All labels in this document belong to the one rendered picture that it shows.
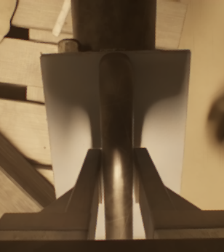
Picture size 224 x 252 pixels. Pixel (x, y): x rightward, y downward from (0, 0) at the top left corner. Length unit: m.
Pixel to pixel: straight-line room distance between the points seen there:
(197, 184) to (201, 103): 0.29
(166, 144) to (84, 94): 0.10
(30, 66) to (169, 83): 0.36
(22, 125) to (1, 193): 0.16
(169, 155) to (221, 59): 0.50
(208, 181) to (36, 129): 0.59
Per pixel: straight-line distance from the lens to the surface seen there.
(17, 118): 0.51
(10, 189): 0.48
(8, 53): 0.50
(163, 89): 0.18
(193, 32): 0.63
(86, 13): 0.21
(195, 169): 0.70
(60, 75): 0.18
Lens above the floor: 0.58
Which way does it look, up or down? 76 degrees down
